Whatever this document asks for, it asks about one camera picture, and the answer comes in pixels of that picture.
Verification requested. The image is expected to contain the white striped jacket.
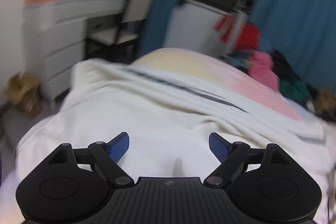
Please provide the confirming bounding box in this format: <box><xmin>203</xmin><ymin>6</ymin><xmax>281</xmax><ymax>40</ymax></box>
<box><xmin>1</xmin><ymin>60</ymin><xmax>335</xmax><ymax>223</ymax></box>

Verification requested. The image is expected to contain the green garment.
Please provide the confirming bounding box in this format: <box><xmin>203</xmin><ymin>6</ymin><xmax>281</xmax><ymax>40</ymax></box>
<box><xmin>279</xmin><ymin>80</ymin><xmax>311</xmax><ymax>105</ymax></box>

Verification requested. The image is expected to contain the pink garment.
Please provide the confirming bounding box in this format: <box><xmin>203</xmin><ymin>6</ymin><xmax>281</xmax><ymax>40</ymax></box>
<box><xmin>248</xmin><ymin>51</ymin><xmax>279</xmax><ymax>92</ymax></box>

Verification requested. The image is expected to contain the black garment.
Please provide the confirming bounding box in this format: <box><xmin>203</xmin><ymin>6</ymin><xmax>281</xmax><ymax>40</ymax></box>
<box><xmin>270</xmin><ymin>50</ymin><xmax>301</xmax><ymax>82</ymax></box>

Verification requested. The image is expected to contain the pastel bed sheet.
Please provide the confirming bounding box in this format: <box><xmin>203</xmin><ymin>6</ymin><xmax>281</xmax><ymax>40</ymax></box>
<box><xmin>131</xmin><ymin>47</ymin><xmax>336</xmax><ymax>125</ymax></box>

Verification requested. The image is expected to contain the brown cardboard box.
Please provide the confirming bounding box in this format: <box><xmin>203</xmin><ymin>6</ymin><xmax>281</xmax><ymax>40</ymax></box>
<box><xmin>4</xmin><ymin>72</ymin><xmax>42</xmax><ymax>119</ymax></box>

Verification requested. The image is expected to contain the white black chair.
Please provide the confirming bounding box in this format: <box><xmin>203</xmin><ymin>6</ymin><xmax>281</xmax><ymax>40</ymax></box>
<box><xmin>85</xmin><ymin>0</ymin><xmax>154</xmax><ymax>61</ymax></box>

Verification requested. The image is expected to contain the red garment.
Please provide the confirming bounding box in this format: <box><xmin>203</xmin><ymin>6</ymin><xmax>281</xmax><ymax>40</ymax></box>
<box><xmin>214</xmin><ymin>15</ymin><xmax>260</xmax><ymax>51</ymax></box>

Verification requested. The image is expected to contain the white dresser desk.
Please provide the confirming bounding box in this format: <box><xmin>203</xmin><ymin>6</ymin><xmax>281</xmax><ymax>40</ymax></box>
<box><xmin>22</xmin><ymin>0</ymin><xmax>125</xmax><ymax>102</ymax></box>

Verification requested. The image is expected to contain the silver tripod stand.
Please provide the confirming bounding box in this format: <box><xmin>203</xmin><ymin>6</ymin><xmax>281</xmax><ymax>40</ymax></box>
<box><xmin>204</xmin><ymin>0</ymin><xmax>254</xmax><ymax>57</ymax></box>

